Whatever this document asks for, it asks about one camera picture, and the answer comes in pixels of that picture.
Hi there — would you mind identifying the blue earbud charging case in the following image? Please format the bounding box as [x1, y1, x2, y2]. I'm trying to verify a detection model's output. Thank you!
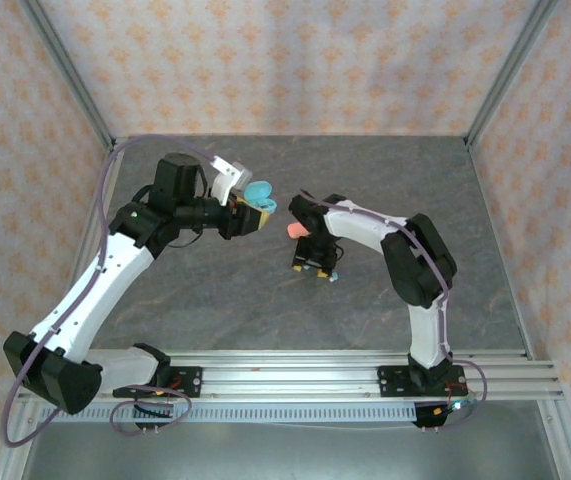
[242, 180, 279, 215]

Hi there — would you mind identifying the grey metal panel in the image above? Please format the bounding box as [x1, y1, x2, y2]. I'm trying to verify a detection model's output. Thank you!
[0, 399, 571, 480]

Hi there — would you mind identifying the small circuit board with LED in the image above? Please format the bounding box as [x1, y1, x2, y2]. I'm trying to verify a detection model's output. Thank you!
[432, 394, 481, 431]

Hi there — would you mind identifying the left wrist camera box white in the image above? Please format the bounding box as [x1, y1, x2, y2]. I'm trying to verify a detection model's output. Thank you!
[209, 156, 252, 207]

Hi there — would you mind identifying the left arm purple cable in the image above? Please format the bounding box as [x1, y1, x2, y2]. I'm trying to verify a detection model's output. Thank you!
[3, 133, 226, 448]

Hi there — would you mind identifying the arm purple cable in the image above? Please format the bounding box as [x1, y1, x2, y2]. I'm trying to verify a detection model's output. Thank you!
[298, 188, 489, 431]
[3, 133, 226, 448]

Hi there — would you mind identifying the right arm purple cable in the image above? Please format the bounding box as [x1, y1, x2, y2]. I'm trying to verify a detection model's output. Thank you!
[298, 188, 489, 431]

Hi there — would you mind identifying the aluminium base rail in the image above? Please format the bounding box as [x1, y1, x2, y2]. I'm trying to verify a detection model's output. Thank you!
[17, 349, 566, 401]

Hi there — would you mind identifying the aluminium table side rail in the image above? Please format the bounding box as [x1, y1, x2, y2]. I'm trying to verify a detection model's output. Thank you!
[72, 137, 129, 361]
[464, 135, 537, 362]

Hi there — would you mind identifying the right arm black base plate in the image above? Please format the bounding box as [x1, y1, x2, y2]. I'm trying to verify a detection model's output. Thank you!
[376, 364, 466, 400]

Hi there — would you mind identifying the grey slotted cable duct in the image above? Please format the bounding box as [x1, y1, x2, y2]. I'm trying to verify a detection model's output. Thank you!
[37, 403, 419, 424]

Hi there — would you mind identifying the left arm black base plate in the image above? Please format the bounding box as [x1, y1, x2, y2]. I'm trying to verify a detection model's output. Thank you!
[113, 366, 203, 400]

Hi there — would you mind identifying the aluminium corner post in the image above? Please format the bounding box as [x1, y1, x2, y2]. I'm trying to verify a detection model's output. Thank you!
[463, 0, 561, 149]
[18, 0, 119, 149]

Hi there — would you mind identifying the aluminium frame bar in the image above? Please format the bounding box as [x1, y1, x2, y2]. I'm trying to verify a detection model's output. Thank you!
[0, 399, 41, 480]
[537, 399, 571, 480]

